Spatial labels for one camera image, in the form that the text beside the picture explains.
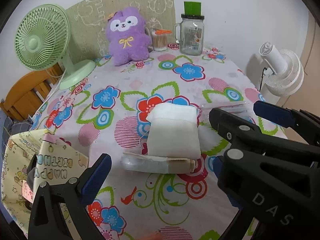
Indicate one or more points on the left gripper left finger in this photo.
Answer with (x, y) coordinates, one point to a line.
(93, 178)

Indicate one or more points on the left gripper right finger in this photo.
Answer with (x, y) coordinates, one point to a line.
(231, 179)

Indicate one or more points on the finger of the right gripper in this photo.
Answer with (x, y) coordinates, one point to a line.
(278, 115)
(232, 128)

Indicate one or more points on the white cloth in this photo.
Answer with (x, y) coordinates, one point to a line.
(173, 132)

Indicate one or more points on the pink tissue pack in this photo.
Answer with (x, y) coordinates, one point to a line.
(27, 192)

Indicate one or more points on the white circulator fan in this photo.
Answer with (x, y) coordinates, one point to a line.
(287, 70)

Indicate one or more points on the yellow cartoon storage box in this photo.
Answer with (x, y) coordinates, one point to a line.
(31, 158)

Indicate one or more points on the glass jar green lid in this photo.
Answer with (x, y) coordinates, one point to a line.
(189, 33)

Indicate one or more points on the cotton swab container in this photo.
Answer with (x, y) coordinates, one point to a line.
(160, 39)

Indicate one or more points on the purple plush toy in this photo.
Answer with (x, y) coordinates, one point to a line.
(125, 32)

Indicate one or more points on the green desk fan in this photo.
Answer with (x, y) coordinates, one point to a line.
(42, 40)

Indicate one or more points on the beige cartoon board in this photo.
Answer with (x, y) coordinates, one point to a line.
(90, 20)

